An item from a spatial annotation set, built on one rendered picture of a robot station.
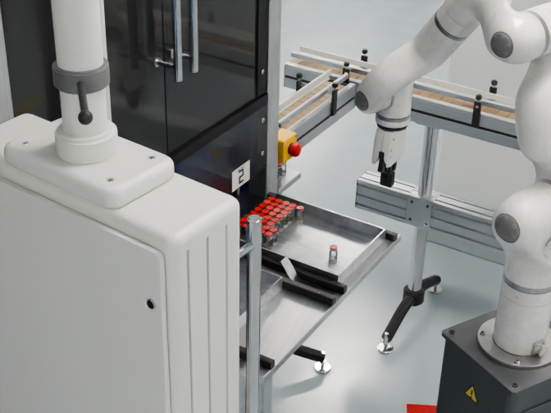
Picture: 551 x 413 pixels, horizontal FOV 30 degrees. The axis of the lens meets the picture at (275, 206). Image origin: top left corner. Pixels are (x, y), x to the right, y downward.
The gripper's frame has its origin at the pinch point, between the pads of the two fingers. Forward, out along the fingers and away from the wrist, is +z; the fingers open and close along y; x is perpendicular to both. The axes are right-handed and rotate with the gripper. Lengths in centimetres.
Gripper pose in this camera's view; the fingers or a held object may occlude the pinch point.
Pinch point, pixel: (387, 178)
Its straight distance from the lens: 258.7
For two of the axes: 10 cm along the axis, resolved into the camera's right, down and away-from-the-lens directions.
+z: -0.2, 8.6, 5.1
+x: 8.6, 2.8, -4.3
